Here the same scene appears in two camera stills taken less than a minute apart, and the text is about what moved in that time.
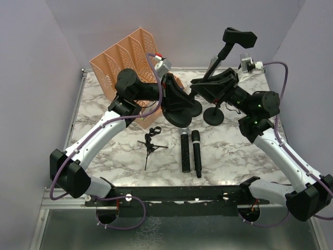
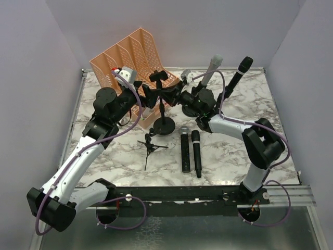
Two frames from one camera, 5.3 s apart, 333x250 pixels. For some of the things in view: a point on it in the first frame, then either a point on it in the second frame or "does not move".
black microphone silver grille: [185, 151] does not move
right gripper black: [225, 85] → [176, 91]
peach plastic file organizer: [132, 54] does not move
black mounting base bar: [212, 201] does not move
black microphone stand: [178, 117] → [163, 125]
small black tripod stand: [150, 147] does not move
